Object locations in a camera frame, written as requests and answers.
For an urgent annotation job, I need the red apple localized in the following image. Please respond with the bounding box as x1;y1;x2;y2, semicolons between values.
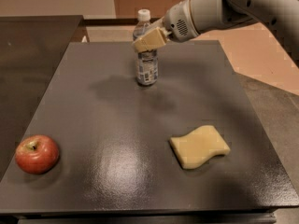
15;135;59;175

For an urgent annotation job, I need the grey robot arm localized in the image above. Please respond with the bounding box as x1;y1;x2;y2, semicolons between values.
133;0;299;65

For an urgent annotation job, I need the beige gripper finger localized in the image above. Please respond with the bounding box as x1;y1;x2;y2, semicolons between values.
132;27;171;53
149;17;164;30

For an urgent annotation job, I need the yellow sponge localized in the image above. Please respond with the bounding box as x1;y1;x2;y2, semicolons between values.
170;125;231;170

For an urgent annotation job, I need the clear plastic water bottle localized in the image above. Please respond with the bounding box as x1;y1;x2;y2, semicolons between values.
133;9;158;86

